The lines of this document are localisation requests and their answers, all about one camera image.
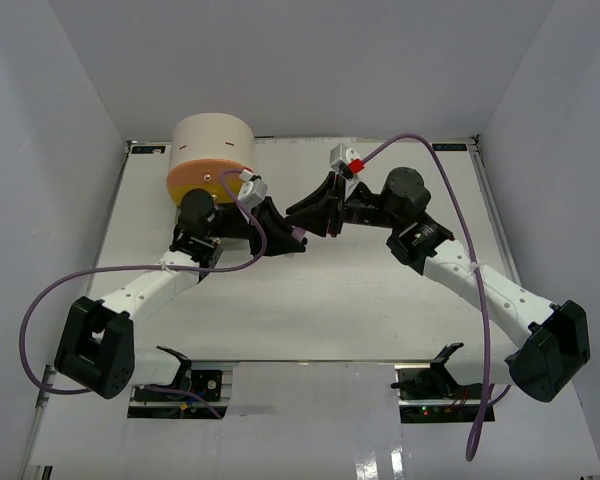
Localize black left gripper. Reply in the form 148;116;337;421
206;196;308;259

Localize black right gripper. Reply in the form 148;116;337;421
284;174;401;240

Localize grey bottom drawer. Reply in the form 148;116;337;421
220;237;251;251

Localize yellow drawer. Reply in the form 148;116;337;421
167;183;232;206

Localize orange top drawer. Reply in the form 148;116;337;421
166;158;246;186

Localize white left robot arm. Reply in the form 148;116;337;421
54;189;307;399

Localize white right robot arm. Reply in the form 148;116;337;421
286;167;590;403

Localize beige cylindrical drawer organizer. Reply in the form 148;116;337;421
169;113;255;170

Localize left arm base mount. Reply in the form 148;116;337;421
127;368;232;420

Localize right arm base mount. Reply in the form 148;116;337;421
390;342;482;425

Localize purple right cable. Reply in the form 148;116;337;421
362;132;496;462

